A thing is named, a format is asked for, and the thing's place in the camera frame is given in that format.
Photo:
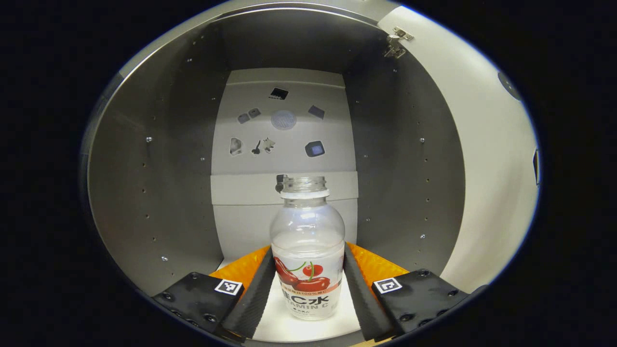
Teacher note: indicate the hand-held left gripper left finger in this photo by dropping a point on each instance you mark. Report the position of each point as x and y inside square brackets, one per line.
[250, 303]

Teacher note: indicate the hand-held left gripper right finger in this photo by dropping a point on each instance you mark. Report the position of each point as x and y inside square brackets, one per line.
[366, 303]

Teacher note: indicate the clear plastic bottle cherry label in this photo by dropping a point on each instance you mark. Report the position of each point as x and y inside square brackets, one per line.
[308, 231]

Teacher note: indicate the grey cabinet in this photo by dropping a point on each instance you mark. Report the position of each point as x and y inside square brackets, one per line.
[154, 193]

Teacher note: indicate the beige cabinet door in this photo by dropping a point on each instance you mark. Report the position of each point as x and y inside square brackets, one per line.
[491, 168]

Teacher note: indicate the white cabinet shelf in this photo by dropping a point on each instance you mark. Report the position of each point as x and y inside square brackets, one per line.
[277, 330]

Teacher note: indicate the metal door hinge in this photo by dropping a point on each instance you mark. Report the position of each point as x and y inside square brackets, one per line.
[396, 43]

